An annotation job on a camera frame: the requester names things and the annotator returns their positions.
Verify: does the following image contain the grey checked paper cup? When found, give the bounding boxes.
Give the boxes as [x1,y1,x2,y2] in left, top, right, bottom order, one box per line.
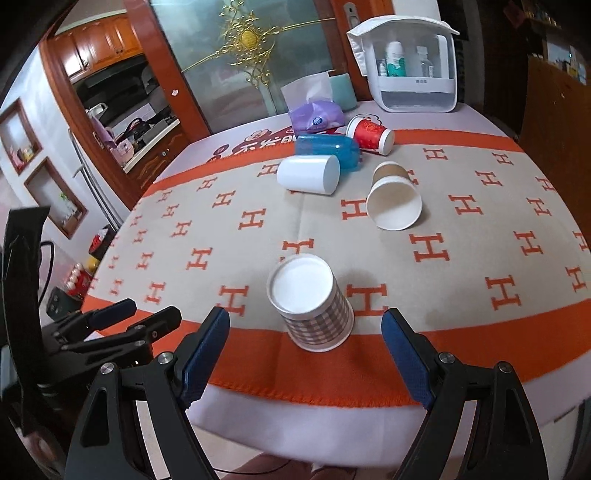
[266,254,355,353]

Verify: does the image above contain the white plastic cup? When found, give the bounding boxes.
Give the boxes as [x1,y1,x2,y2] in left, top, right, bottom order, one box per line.
[276,155,341,195]

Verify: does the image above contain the blue translucent plastic cup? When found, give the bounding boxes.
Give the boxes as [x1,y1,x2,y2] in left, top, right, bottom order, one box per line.
[294,134,362,172]

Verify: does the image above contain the brown and white paper cup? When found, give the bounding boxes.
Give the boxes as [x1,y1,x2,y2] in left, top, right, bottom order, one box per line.
[367,161,423,231]

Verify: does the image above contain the red paper cup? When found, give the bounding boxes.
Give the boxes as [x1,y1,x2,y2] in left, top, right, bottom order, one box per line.
[346,116,394,156]

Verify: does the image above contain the pink small kitchen appliance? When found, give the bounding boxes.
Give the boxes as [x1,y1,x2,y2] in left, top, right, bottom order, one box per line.
[110,139,134,168]

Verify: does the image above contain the orange beige H-pattern cloth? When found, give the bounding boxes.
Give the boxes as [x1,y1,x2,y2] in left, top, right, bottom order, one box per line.
[79,128,591,410]

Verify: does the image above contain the purple tissue pack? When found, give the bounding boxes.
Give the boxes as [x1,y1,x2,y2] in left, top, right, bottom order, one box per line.
[280,72,346,136]

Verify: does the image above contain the teal canister with brown lid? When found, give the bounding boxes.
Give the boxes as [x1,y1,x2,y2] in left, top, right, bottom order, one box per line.
[327,72,358,112]

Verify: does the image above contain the dark wooden cabinet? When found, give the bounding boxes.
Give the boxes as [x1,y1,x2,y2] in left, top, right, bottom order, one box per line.
[517,0,591,186]

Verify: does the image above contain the white teal lotion bottle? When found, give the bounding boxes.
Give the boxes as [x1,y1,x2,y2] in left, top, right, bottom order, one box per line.
[385,41,407,77]

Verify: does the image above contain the white cosmetics storage box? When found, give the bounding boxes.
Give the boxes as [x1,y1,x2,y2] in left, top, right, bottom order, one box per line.
[346,15,459,113]

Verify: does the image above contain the clear small bottle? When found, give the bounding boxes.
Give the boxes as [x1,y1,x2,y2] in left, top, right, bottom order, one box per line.
[416,45,435,78]

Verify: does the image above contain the wooden kitchen wall cabinets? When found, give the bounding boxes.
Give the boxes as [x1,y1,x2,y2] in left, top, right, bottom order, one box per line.
[48,14,143,83]

